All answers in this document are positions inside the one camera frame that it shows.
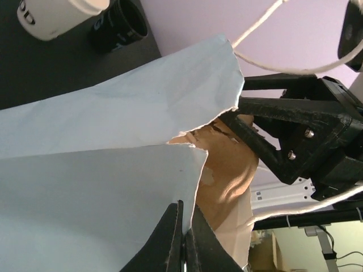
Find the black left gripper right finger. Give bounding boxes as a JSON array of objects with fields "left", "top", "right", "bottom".
[{"left": 184, "top": 206, "right": 243, "bottom": 272}]

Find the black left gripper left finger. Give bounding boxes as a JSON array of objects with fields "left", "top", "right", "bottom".
[{"left": 121, "top": 201, "right": 183, "bottom": 272}]

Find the black paper cup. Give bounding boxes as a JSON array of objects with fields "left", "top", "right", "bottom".
[{"left": 88, "top": 1, "right": 148, "bottom": 53}]

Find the single cardboard cup carrier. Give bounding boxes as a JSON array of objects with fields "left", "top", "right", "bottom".
[{"left": 169, "top": 118, "right": 259, "bottom": 230}]

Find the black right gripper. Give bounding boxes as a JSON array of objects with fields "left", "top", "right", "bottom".
[{"left": 220, "top": 73, "right": 362, "bottom": 201}]

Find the light blue paper bag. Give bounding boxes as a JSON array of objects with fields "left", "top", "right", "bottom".
[{"left": 1, "top": 37, "right": 243, "bottom": 271}]

